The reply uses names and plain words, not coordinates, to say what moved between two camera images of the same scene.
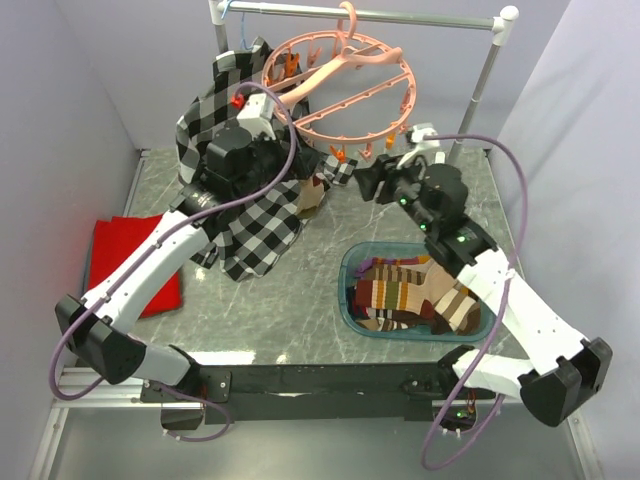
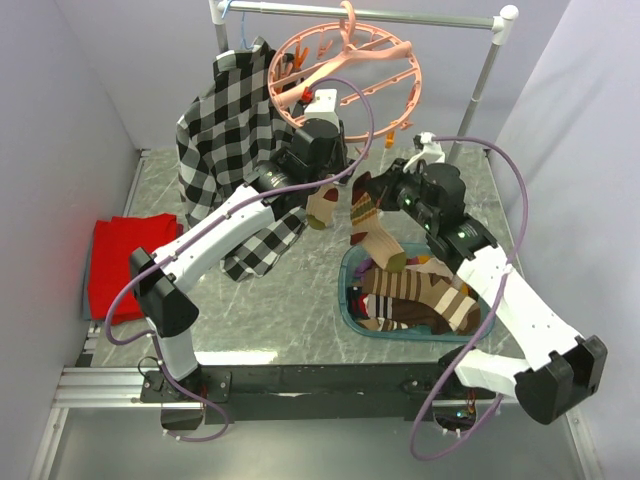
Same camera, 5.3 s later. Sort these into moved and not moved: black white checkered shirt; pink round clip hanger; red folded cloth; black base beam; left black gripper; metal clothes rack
Moved: left black gripper; pink round clip hanger
Not moved: black base beam; black white checkered shirt; red folded cloth; metal clothes rack
